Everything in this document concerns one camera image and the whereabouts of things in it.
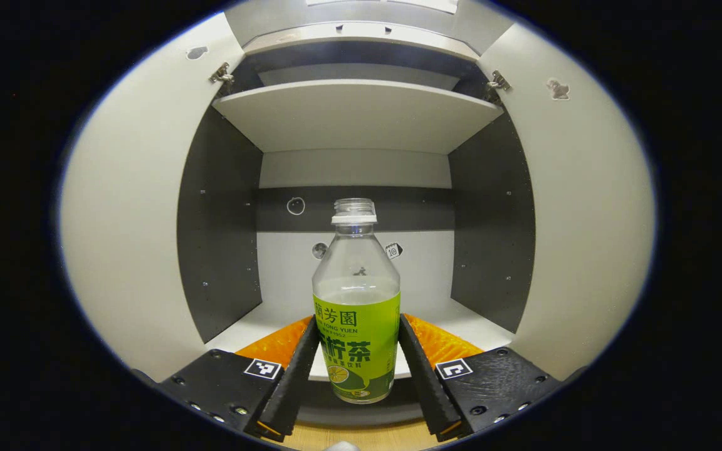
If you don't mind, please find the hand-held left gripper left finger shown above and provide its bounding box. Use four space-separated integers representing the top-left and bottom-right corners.
154 315 322 443

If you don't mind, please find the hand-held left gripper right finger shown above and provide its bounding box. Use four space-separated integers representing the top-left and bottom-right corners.
399 313 566 443

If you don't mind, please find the green label bottle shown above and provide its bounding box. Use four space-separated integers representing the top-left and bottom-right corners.
312 198 401 405

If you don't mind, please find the white cabinet door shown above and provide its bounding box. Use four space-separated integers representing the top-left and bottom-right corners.
59 13 263 384
449 22 657 384

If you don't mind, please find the white cabinet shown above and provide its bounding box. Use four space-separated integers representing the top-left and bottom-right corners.
176 0 537 433

